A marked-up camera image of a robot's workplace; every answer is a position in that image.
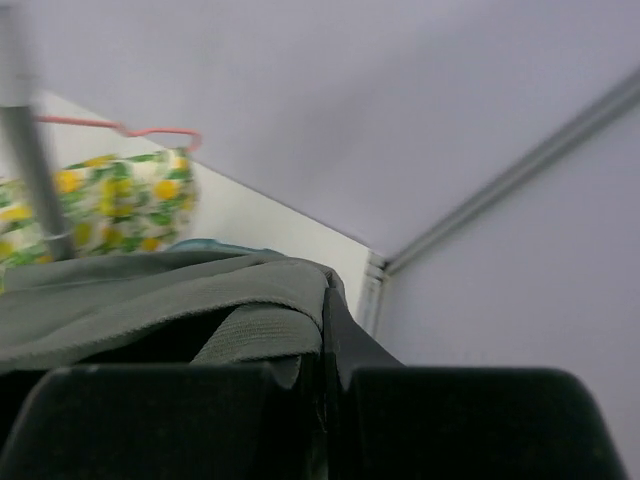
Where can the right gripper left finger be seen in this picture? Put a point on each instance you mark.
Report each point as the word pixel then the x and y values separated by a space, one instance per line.
pixel 255 420

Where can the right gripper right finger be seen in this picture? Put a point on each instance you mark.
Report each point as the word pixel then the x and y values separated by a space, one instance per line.
pixel 386 420

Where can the plain grey skirt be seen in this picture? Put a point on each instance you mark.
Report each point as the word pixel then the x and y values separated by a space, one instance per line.
pixel 56 314

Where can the lemon print skirt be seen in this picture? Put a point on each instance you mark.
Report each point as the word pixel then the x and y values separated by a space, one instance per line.
pixel 142 203

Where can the blue plastic basket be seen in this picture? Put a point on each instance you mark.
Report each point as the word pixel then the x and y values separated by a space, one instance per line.
pixel 204 244

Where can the clothes rack silver white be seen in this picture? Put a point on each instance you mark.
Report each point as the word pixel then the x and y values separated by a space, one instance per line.
pixel 18 119

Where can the right frame post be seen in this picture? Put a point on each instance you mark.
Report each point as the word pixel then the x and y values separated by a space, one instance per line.
pixel 593 119

